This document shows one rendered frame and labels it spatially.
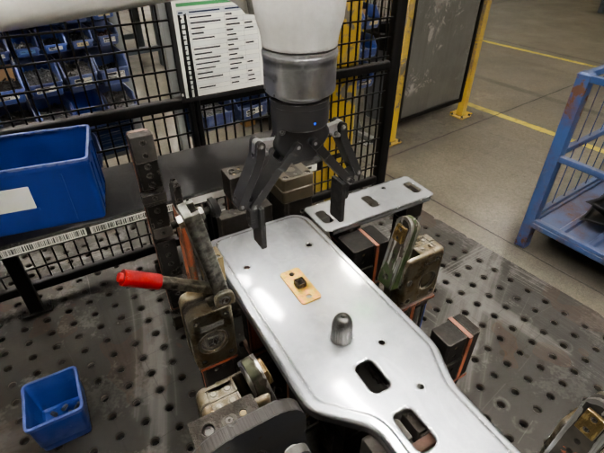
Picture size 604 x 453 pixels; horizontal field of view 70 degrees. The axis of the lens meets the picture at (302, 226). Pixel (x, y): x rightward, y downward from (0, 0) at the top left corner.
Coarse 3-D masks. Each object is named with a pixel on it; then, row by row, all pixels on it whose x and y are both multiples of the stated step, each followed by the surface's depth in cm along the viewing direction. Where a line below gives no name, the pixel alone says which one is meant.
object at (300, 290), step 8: (288, 272) 77; (296, 272) 77; (288, 280) 75; (296, 280) 74; (304, 280) 74; (296, 288) 74; (304, 288) 74; (312, 288) 74; (296, 296) 72; (304, 296) 72; (312, 296) 72; (320, 296) 72; (304, 304) 71
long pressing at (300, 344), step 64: (256, 256) 81; (320, 256) 81; (256, 320) 68; (320, 320) 68; (384, 320) 68; (320, 384) 59; (448, 384) 59; (384, 448) 53; (448, 448) 52; (512, 448) 52
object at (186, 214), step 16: (176, 208) 56; (192, 208) 57; (208, 208) 56; (176, 224) 55; (192, 224) 55; (192, 240) 56; (208, 240) 57; (208, 256) 58; (208, 272) 60; (224, 288) 63
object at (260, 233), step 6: (258, 210) 60; (264, 210) 60; (258, 216) 60; (264, 216) 60; (264, 222) 61; (258, 228) 62; (264, 228) 61; (258, 234) 63; (264, 234) 62; (258, 240) 64; (264, 240) 63; (264, 246) 63
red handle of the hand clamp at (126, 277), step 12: (120, 276) 55; (132, 276) 55; (144, 276) 57; (156, 276) 58; (168, 276) 60; (144, 288) 57; (156, 288) 58; (168, 288) 59; (180, 288) 60; (192, 288) 61; (204, 288) 62
